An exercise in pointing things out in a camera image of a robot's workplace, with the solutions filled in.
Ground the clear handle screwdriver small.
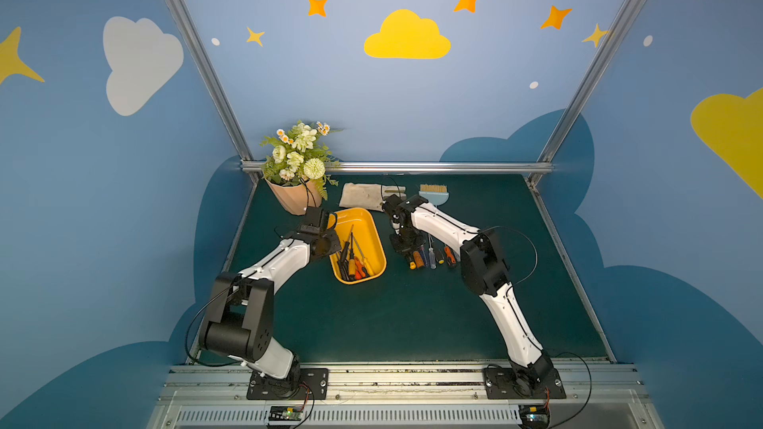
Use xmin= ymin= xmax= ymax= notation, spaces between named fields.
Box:
xmin=427 ymin=234 xmax=437 ymax=269

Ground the orange brown handle screwdriver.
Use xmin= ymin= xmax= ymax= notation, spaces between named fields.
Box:
xmin=412 ymin=250 xmax=425 ymax=269

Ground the yellow plastic storage box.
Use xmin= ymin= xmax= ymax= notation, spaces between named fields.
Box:
xmin=329 ymin=208 xmax=387 ymax=285

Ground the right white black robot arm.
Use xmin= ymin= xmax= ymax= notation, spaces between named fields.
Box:
xmin=383 ymin=195 xmax=558 ymax=398

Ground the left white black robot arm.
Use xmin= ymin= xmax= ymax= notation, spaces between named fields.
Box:
xmin=198 ymin=230 xmax=340 ymax=386

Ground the small blue brush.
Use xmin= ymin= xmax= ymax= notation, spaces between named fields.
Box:
xmin=418 ymin=184 xmax=449 ymax=207

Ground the beige work glove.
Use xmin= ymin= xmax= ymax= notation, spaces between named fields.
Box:
xmin=339 ymin=183 xmax=407 ymax=212

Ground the pink pot with flowers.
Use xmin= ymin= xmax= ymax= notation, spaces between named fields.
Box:
xmin=260 ymin=120 xmax=338 ymax=216

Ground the left circuit board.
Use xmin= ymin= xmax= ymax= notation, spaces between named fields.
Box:
xmin=266 ymin=405 xmax=304 ymax=426

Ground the circuit board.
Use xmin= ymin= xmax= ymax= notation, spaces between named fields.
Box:
xmin=519 ymin=405 xmax=550 ymax=429
xmin=266 ymin=405 xmax=304 ymax=426

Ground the right circuit board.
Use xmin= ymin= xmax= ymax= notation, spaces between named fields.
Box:
xmin=519 ymin=405 xmax=550 ymax=429

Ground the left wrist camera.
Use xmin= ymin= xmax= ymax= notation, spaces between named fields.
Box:
xmin=298 ymin=207 xmax=330 ymax=236

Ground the aluminium back frame bar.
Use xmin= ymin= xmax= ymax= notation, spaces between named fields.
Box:
xmin=240 ymin=160 xmax=556 ymax=175

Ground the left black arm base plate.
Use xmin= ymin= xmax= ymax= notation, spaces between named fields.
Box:
xmin=246 ymin=367 xmax=330 ymax=400

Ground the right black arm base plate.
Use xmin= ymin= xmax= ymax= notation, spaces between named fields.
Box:
xmin=482 ymin=363 xmax=566 ymax=400

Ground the left aluminium frame post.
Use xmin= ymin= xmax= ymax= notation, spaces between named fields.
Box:
xmin=165 ymin=0 xmax=254 ymax=161

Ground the aluminium frame post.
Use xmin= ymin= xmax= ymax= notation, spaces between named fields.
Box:
xmin=165 ymin=0 xmax=254 ymax=161
xmin=538 ymin=0 xmax=648 ymax=167

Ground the aluminium front rail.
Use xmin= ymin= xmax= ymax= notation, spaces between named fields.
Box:
xmin=148 ymin=357 xmax=664 ymax=428

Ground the right aluminium frame post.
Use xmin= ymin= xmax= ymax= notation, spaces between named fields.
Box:
xmin=538 ymin=0 xmax=648 ymax=167

